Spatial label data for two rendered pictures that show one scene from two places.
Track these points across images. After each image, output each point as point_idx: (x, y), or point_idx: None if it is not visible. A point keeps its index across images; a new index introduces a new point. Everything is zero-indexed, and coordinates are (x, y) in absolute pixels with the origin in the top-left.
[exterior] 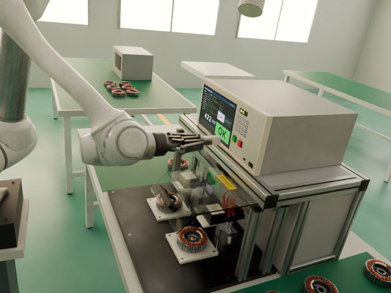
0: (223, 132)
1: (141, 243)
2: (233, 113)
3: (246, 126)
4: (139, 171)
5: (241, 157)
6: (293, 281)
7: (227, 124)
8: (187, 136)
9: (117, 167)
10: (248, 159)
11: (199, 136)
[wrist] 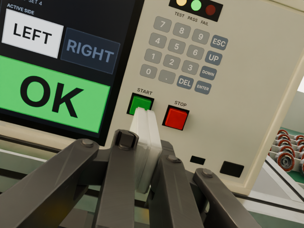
0: (63, 92)
1: None
2: (128, 14)
3: (216, 55)
4: None
5: (180, 159)
6: None
7: (89, 58)
8: (116, 190)
9: None
10: (221, 156)
11: (130, 146)
